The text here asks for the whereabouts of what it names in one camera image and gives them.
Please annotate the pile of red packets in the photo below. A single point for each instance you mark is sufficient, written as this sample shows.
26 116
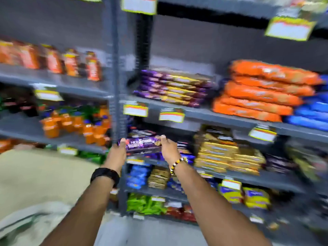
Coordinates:
183 213

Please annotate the person's right forearm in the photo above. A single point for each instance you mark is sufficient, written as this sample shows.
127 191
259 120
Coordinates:
215 210

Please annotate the grey metal shelf rack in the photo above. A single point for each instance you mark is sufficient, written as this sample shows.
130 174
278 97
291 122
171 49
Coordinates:
205 115
112 74

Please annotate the yellow blue snack packet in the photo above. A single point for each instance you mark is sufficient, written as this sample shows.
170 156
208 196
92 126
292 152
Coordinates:
230 194
256 198

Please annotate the stack of dark purple packs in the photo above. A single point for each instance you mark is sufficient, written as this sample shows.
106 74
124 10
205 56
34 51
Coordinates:
184 148

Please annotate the pile of bright green packets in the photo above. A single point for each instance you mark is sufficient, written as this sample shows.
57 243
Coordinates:
143 204

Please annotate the stack of purple yellow packets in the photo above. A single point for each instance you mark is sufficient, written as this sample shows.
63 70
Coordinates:
176 88

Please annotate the long orange biscuit packet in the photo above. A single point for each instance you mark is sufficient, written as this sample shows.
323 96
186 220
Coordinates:
243 113
275 72
281 87
258 107
261 95

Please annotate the pile of small blue packets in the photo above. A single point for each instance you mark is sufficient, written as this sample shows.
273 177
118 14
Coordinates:
137 176

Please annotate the white woven sack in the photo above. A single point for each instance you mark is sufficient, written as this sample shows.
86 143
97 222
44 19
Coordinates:
28 222

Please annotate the yellow white price label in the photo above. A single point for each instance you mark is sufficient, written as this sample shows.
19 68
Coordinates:
139 5
48 94
262 134
135 110
68 151
290 29
231 184
171 116

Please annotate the pile of green yellow packets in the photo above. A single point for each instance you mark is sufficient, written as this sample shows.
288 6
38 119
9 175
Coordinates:
307 158

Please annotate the stack of brown gold packets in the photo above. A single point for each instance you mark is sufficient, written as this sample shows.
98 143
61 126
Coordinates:
158 178

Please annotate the person's left hand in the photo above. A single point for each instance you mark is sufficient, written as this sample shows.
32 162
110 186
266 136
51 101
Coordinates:
115 157

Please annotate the person's right hand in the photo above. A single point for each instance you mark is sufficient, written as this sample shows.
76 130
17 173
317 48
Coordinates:
170 151

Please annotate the pile of green pouches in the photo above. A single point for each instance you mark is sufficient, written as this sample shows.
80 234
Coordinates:
93 157

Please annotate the pile of dark brown packets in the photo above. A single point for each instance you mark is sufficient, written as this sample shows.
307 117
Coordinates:
279 163

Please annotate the beige sack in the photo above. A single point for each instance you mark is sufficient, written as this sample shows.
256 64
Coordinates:
43 176

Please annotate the group of dark bottles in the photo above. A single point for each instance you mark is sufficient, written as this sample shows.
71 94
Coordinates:
20 103

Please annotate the person's left thumb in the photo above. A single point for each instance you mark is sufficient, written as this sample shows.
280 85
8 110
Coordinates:
123 143

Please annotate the person's right thumb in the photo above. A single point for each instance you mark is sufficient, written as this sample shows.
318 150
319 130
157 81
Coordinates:
163 140

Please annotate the row of orange red packets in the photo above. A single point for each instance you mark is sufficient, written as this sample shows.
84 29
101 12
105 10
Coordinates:
52 62

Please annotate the group of orange drink bottles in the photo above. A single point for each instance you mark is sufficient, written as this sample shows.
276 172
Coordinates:
74 124

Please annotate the purple biscuit packet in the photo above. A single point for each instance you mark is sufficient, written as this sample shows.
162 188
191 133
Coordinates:
139 143

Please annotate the stack of long blue packets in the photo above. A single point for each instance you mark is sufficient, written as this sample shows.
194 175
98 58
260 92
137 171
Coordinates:
311 112

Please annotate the person's left forearm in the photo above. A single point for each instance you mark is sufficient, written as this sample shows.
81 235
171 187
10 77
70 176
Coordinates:
87 210

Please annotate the black wrist band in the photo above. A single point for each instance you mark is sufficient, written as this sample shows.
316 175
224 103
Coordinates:
106 174

